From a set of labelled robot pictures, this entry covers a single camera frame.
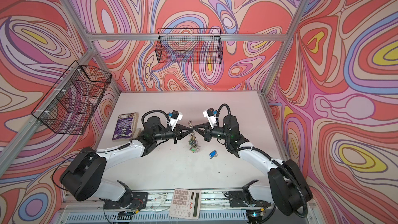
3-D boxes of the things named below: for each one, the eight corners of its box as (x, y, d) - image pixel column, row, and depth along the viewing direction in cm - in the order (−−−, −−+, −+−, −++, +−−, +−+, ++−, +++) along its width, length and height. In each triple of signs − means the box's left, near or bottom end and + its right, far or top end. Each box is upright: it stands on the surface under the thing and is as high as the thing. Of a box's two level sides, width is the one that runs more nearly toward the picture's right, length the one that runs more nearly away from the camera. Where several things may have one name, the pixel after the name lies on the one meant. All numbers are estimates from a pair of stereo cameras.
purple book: (111, 141, 96) (108, 138, 93) (122, 116, 109) (119, 112, 105) (133, 141, 96) (130, 138, 93) (140, 116, 109) (139, 112, 105)
